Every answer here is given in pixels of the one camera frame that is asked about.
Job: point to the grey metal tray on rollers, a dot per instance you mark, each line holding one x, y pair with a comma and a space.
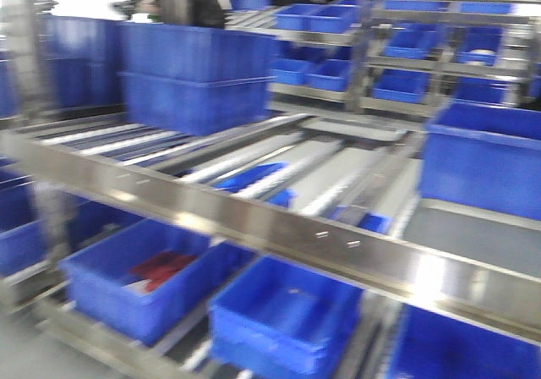
354, 130

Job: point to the steel shelf rack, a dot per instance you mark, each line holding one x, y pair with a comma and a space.
71, 154

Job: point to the stacked blue bins on rollers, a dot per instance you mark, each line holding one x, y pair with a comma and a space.
195, 80

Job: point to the lower middle blue bin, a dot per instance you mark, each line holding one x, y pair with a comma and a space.
279, 320

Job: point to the red item in bin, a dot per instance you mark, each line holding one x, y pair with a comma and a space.
159, 268

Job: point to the blue bin with red item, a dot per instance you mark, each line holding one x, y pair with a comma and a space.
100, 285

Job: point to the blue bin right rear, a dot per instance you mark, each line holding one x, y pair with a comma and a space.
486, 157

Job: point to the lower right blue bin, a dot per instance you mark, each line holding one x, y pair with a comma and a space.
429, 345

